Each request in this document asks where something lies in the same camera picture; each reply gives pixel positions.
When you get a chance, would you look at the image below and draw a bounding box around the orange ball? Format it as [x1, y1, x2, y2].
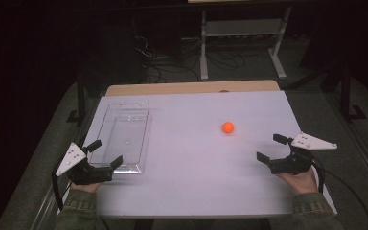
[221, 121, 236, 134]

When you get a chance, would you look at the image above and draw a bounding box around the tangle of black floor cables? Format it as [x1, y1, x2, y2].
[133, 34, 247, 83]

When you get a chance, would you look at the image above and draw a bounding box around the person's left hand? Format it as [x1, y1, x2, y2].
[69, 181, 105, 195]

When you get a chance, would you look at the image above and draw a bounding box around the person's right hand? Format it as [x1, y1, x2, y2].
[276, 167, 319, 196]

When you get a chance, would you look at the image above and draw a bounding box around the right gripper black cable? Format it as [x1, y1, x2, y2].
[310, 157, 368, 230]

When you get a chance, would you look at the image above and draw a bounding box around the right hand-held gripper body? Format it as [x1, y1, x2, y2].
[267, 131, 338, 176]

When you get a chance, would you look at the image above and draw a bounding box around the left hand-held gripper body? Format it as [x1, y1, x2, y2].
[55, 142, 115, 186]

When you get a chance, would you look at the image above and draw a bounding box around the black metal stand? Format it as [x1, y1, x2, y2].
[66, 71, 89, 126]
[339, 63, 368, 124]

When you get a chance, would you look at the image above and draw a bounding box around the clear plastic tray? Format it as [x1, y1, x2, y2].
[88, 102, 152, 175]

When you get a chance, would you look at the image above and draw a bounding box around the white metal table frame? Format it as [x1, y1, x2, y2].
[199, 6, 293, 81]

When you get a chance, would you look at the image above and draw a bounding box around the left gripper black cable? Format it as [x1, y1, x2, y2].
[51, 157, 65, 212]

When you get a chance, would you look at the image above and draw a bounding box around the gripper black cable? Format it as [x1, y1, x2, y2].
[51, 157, 65, 212]
[310, 157, 368, 230]

